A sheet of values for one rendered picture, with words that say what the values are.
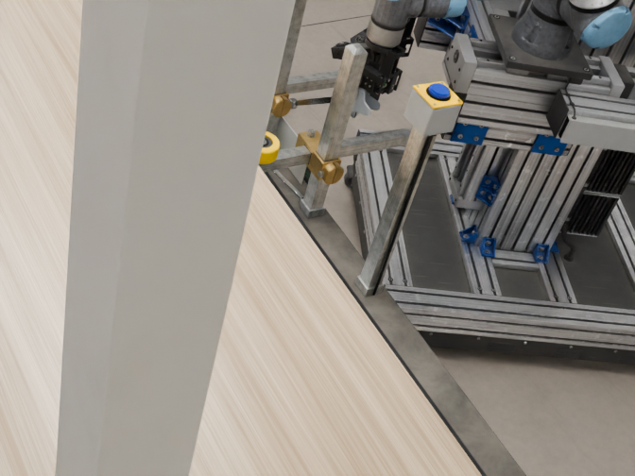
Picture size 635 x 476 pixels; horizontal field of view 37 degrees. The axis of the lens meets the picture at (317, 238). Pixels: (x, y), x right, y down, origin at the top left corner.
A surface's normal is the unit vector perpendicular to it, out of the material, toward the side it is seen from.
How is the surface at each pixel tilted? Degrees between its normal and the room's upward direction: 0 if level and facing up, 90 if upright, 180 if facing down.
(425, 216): 0
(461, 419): 0
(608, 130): 90
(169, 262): 90
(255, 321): 0
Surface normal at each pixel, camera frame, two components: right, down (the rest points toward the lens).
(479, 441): 0.22, -0.72
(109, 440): 0.48, 0.66
